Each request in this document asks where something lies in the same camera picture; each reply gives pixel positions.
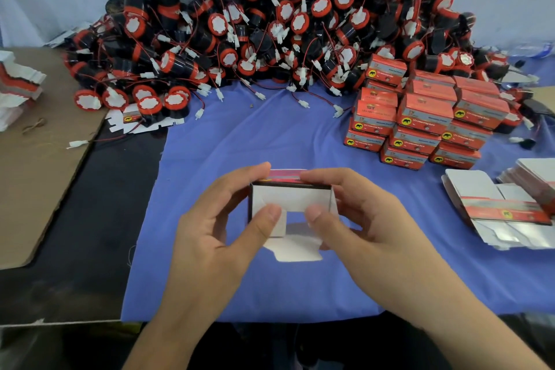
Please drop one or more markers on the person's left forearm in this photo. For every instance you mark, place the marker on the person's left forearm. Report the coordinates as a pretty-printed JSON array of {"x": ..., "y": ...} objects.
[{"x": 169, "y": 344}]

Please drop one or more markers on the person's right hand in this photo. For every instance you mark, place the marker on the person's right hand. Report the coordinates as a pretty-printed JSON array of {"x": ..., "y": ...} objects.
[{"x": 390, "y": 248}]

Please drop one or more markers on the brown cardboard sheet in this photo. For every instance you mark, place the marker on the brown cardboard sheet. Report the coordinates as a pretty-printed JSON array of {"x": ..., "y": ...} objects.
[
  {"x": 35, "y": 192},
  {"x": 545, "y": 98}
]

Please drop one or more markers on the clear plastic bottle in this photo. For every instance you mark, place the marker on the clear plastic bottle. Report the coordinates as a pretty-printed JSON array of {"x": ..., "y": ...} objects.
[{"x": 531, "y": 50}]

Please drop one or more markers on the stack of paper boxes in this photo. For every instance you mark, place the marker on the stack of paper boxes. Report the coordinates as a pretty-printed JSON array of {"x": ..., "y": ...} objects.
[
  {"x": 503, "y": 205},
  {"x": 19, "y": 88}
]

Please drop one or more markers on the pile of black red buzzers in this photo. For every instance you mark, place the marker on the pile of black red buzzers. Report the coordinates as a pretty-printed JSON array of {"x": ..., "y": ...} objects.
[{"x": 277, "y": 18}]

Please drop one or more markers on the blue cloth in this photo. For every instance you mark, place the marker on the blue cloth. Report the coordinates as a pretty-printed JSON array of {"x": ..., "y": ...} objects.
[{"x": 199, "y": 166}]

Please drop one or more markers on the person's left hand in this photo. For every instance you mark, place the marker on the person's left hand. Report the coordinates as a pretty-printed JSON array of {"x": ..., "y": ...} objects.
[{"x": 208, "y": 261}]

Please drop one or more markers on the rubber band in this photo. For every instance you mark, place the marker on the rubber band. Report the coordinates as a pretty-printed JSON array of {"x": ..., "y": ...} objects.
[{"x": 33, "y": 125}]

